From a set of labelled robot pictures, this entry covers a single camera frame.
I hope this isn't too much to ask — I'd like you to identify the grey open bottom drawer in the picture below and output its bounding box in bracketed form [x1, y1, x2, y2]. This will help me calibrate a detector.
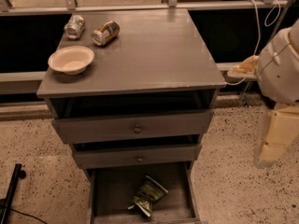
[86, 162, 201, 224]

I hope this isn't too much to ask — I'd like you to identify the white paper bowl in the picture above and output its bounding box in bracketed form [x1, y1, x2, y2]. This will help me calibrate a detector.
[48, 46, 94, 76]

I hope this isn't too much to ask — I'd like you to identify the grey middle drawer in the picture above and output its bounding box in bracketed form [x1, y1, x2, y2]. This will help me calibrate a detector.
[73, 144, 201, 169]

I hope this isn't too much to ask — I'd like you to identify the green jalapeno chip bag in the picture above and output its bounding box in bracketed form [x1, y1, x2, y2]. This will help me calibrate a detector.
[128, 175, 168, 217]

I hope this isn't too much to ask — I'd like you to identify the silver soda can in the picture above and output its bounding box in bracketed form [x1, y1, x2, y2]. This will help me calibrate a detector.
[64, 15, 85, 40]

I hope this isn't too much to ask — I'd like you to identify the metal railing frame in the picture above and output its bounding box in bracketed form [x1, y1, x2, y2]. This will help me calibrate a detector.
[0, 0, 298, 95]

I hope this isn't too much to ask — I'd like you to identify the grey top drawer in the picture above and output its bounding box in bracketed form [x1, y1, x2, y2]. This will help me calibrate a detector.
[52, 109, 213, 144]

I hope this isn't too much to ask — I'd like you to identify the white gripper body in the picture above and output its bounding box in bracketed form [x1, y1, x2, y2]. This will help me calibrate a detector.
[254, 103, 299, 168]

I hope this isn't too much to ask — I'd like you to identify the black floor cable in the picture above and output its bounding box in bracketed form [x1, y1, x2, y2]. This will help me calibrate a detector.
[8, 207, 49, 224]

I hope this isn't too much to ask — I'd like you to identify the grey wooden drawer cabinet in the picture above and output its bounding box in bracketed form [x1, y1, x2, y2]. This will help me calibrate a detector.
[36, 8, 227, 224]

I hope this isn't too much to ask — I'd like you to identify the white cable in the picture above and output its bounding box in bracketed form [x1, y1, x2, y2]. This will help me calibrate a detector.
[224, 0, 282, 86]

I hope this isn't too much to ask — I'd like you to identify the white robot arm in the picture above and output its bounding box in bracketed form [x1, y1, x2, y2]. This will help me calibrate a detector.
[254, 20, 299, 168]

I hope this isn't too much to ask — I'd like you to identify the black stand base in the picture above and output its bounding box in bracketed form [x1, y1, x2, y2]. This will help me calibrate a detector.
[0, 163, 26, 224]

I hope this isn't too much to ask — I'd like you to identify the gold soda can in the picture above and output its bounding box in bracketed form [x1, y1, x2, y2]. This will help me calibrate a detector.
[92, 21, 120, 46]

